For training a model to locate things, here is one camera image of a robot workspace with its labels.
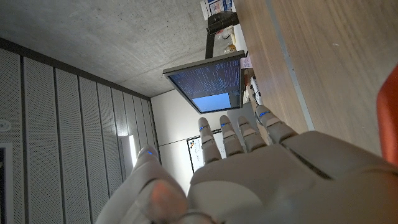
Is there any black computer monitor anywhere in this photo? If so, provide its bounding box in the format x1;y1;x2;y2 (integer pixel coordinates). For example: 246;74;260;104
162;50;246;114

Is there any white wipes canister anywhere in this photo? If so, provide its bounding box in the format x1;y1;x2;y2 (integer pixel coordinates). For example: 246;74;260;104
200;0;236;20

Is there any white wall whiteboard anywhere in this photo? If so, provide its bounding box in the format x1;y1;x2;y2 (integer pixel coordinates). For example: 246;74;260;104
186;128;228;174

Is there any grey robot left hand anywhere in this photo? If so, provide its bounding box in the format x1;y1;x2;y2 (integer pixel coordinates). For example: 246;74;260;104
95;105;398;224

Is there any orange satin ribbon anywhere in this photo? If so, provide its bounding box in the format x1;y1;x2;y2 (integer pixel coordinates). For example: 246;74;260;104
376;63;398;166

